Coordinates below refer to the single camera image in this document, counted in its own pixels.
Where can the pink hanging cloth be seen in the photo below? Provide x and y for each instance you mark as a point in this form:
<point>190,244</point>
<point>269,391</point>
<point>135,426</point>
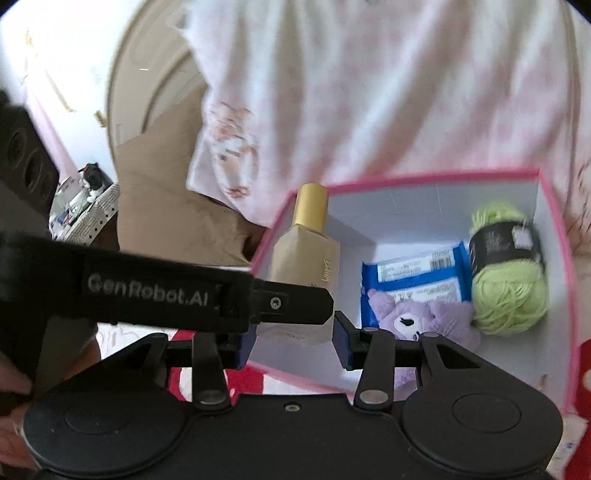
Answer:
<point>53,138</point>

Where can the yellow wall sticker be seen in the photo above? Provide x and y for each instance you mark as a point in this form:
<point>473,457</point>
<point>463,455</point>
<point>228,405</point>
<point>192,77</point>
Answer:
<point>99,117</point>

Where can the beige foundation bottle gold cap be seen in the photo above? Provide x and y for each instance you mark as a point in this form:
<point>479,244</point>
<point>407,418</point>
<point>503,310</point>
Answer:
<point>300,249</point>

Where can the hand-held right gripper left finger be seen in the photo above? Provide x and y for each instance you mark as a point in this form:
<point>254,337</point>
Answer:
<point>244,351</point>

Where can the blue wet wipes packet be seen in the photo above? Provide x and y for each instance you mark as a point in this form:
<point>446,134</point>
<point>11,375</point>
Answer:
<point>415,277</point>

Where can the nightstand with patterned cloth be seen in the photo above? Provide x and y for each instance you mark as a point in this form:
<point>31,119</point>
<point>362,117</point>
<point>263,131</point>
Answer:
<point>87,212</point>

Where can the red bear printed blanket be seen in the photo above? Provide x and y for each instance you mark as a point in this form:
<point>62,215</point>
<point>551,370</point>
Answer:
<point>249,381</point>

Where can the beige bed headboard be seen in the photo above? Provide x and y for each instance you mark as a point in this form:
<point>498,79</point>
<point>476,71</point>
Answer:
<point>138,78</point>

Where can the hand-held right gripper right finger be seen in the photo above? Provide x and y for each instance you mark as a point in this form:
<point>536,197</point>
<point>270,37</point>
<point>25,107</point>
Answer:
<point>345,344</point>

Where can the brown pillow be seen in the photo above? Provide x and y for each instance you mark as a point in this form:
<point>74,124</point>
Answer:
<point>161,198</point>

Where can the pink cardboard box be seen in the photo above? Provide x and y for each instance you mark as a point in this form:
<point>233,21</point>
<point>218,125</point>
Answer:
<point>415,221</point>

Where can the black and white plush toy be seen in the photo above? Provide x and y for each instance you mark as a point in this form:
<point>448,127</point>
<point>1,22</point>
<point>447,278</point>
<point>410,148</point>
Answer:
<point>94,180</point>

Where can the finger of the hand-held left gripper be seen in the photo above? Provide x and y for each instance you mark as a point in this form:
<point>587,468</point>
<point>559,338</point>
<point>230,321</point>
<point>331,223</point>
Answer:
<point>295,307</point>

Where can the person's left hand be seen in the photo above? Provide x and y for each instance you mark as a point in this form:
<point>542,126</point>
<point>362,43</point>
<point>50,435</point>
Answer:
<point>11,434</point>

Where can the purple plush toy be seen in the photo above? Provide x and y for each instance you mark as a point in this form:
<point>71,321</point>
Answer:
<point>429,318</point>

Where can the pink checked cartoon pillow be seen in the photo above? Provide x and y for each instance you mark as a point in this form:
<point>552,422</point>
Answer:
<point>369,92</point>

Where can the green yarn ball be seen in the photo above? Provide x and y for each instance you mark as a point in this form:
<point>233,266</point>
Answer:
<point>508,290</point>

